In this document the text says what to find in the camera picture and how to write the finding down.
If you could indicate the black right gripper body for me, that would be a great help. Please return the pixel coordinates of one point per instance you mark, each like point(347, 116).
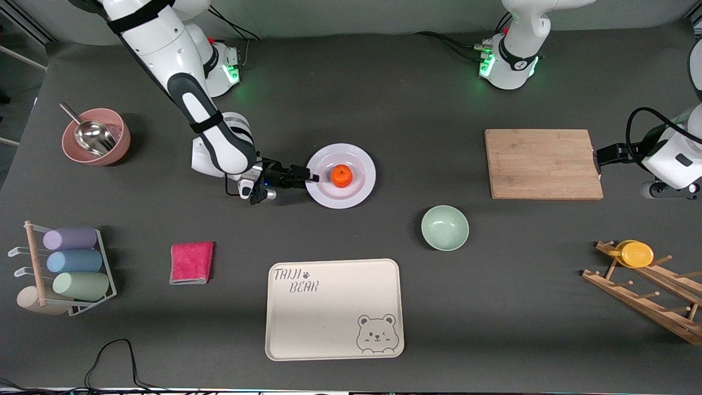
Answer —
point(276, 174)

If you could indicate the orange fruit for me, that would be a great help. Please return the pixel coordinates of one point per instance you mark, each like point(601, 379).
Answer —
point(341, 176)

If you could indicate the white round plate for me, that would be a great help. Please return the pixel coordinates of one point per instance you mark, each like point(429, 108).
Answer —
point(356, 192)

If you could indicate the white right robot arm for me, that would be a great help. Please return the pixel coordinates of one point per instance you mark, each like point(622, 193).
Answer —
point(159, 38)

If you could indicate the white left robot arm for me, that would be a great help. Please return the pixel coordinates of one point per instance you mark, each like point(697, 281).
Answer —
point(518, 38)

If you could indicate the wooden cutting board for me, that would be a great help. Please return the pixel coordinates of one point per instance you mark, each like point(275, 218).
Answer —
point(543, 164)

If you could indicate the yellow mug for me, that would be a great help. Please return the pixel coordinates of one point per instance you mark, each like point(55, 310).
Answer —
point(636, 254)

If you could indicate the pink folded cloth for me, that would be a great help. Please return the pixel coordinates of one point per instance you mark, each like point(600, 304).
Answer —
point(191, 263)

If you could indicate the beige bear print tray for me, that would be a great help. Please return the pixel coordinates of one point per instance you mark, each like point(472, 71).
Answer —
point(329, 318)

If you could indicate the light green bowl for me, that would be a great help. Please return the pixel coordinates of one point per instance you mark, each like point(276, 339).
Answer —
point(445, 228)

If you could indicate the wooden mug rack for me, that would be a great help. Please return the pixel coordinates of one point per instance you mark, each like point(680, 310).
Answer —
point(636, 299)

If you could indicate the pink bowl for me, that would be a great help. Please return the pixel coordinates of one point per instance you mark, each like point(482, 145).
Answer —
point(123, 142)

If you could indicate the metal scoop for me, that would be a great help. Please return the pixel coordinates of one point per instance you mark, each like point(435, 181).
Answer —
point(93, 137)

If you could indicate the purple cup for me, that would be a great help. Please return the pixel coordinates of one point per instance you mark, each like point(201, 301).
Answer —
point(70, 238)

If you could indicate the blue cup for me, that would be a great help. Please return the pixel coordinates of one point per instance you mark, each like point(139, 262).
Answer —
point(74, 261)

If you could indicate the green cup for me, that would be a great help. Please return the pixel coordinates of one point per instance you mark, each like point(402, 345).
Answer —
point(81, 286)

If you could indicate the beige cup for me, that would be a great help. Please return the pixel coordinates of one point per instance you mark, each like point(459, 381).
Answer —
point(27, 300)

